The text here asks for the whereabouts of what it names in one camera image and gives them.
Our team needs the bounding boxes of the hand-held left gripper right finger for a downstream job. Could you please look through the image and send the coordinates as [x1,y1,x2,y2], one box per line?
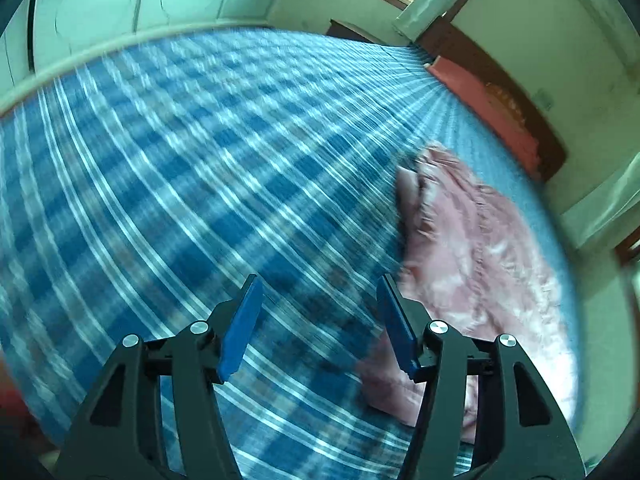
[376,274,586,480]

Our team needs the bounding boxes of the pink puffer jacket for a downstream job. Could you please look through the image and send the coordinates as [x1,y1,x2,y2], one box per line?
[355,142,576,443]

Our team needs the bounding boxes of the wooden nightstand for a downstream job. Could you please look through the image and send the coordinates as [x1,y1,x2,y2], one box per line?
[327,19,388,46]

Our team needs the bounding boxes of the brown printed cushion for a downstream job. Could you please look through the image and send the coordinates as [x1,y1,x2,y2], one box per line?
[485,82,528,128]

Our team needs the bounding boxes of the dark wooden headboard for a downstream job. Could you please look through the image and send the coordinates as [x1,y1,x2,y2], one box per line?
[417,17,568,181]

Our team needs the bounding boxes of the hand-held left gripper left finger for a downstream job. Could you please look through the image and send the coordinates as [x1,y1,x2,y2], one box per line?
[55,274,264,480]

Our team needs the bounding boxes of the bed with blue plaid sheet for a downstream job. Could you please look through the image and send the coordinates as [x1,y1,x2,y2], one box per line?
[0,25,586,480]

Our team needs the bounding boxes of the pale green curtain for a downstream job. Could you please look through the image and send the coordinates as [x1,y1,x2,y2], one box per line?
[557,152,640,251]
[392,0,501,41]

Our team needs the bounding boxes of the red pillow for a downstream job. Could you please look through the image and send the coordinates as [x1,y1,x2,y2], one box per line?
[425,57,543,171]

